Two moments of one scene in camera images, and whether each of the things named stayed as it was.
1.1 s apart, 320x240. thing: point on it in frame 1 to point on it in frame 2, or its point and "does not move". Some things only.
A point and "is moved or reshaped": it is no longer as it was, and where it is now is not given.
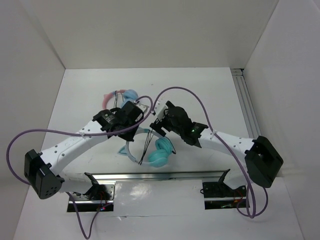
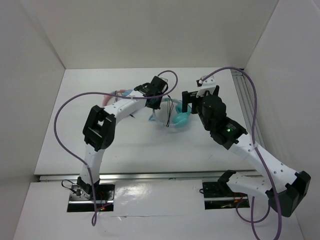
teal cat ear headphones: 159,158 is moved or reshaped
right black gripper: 159,124 to 189,97
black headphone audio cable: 149,136 is moved or reshaped
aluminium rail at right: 250,119 does not move
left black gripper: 128,137 to 155,105
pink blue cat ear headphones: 129,95 does not move
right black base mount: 218,195 does not move
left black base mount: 99,197 does not move
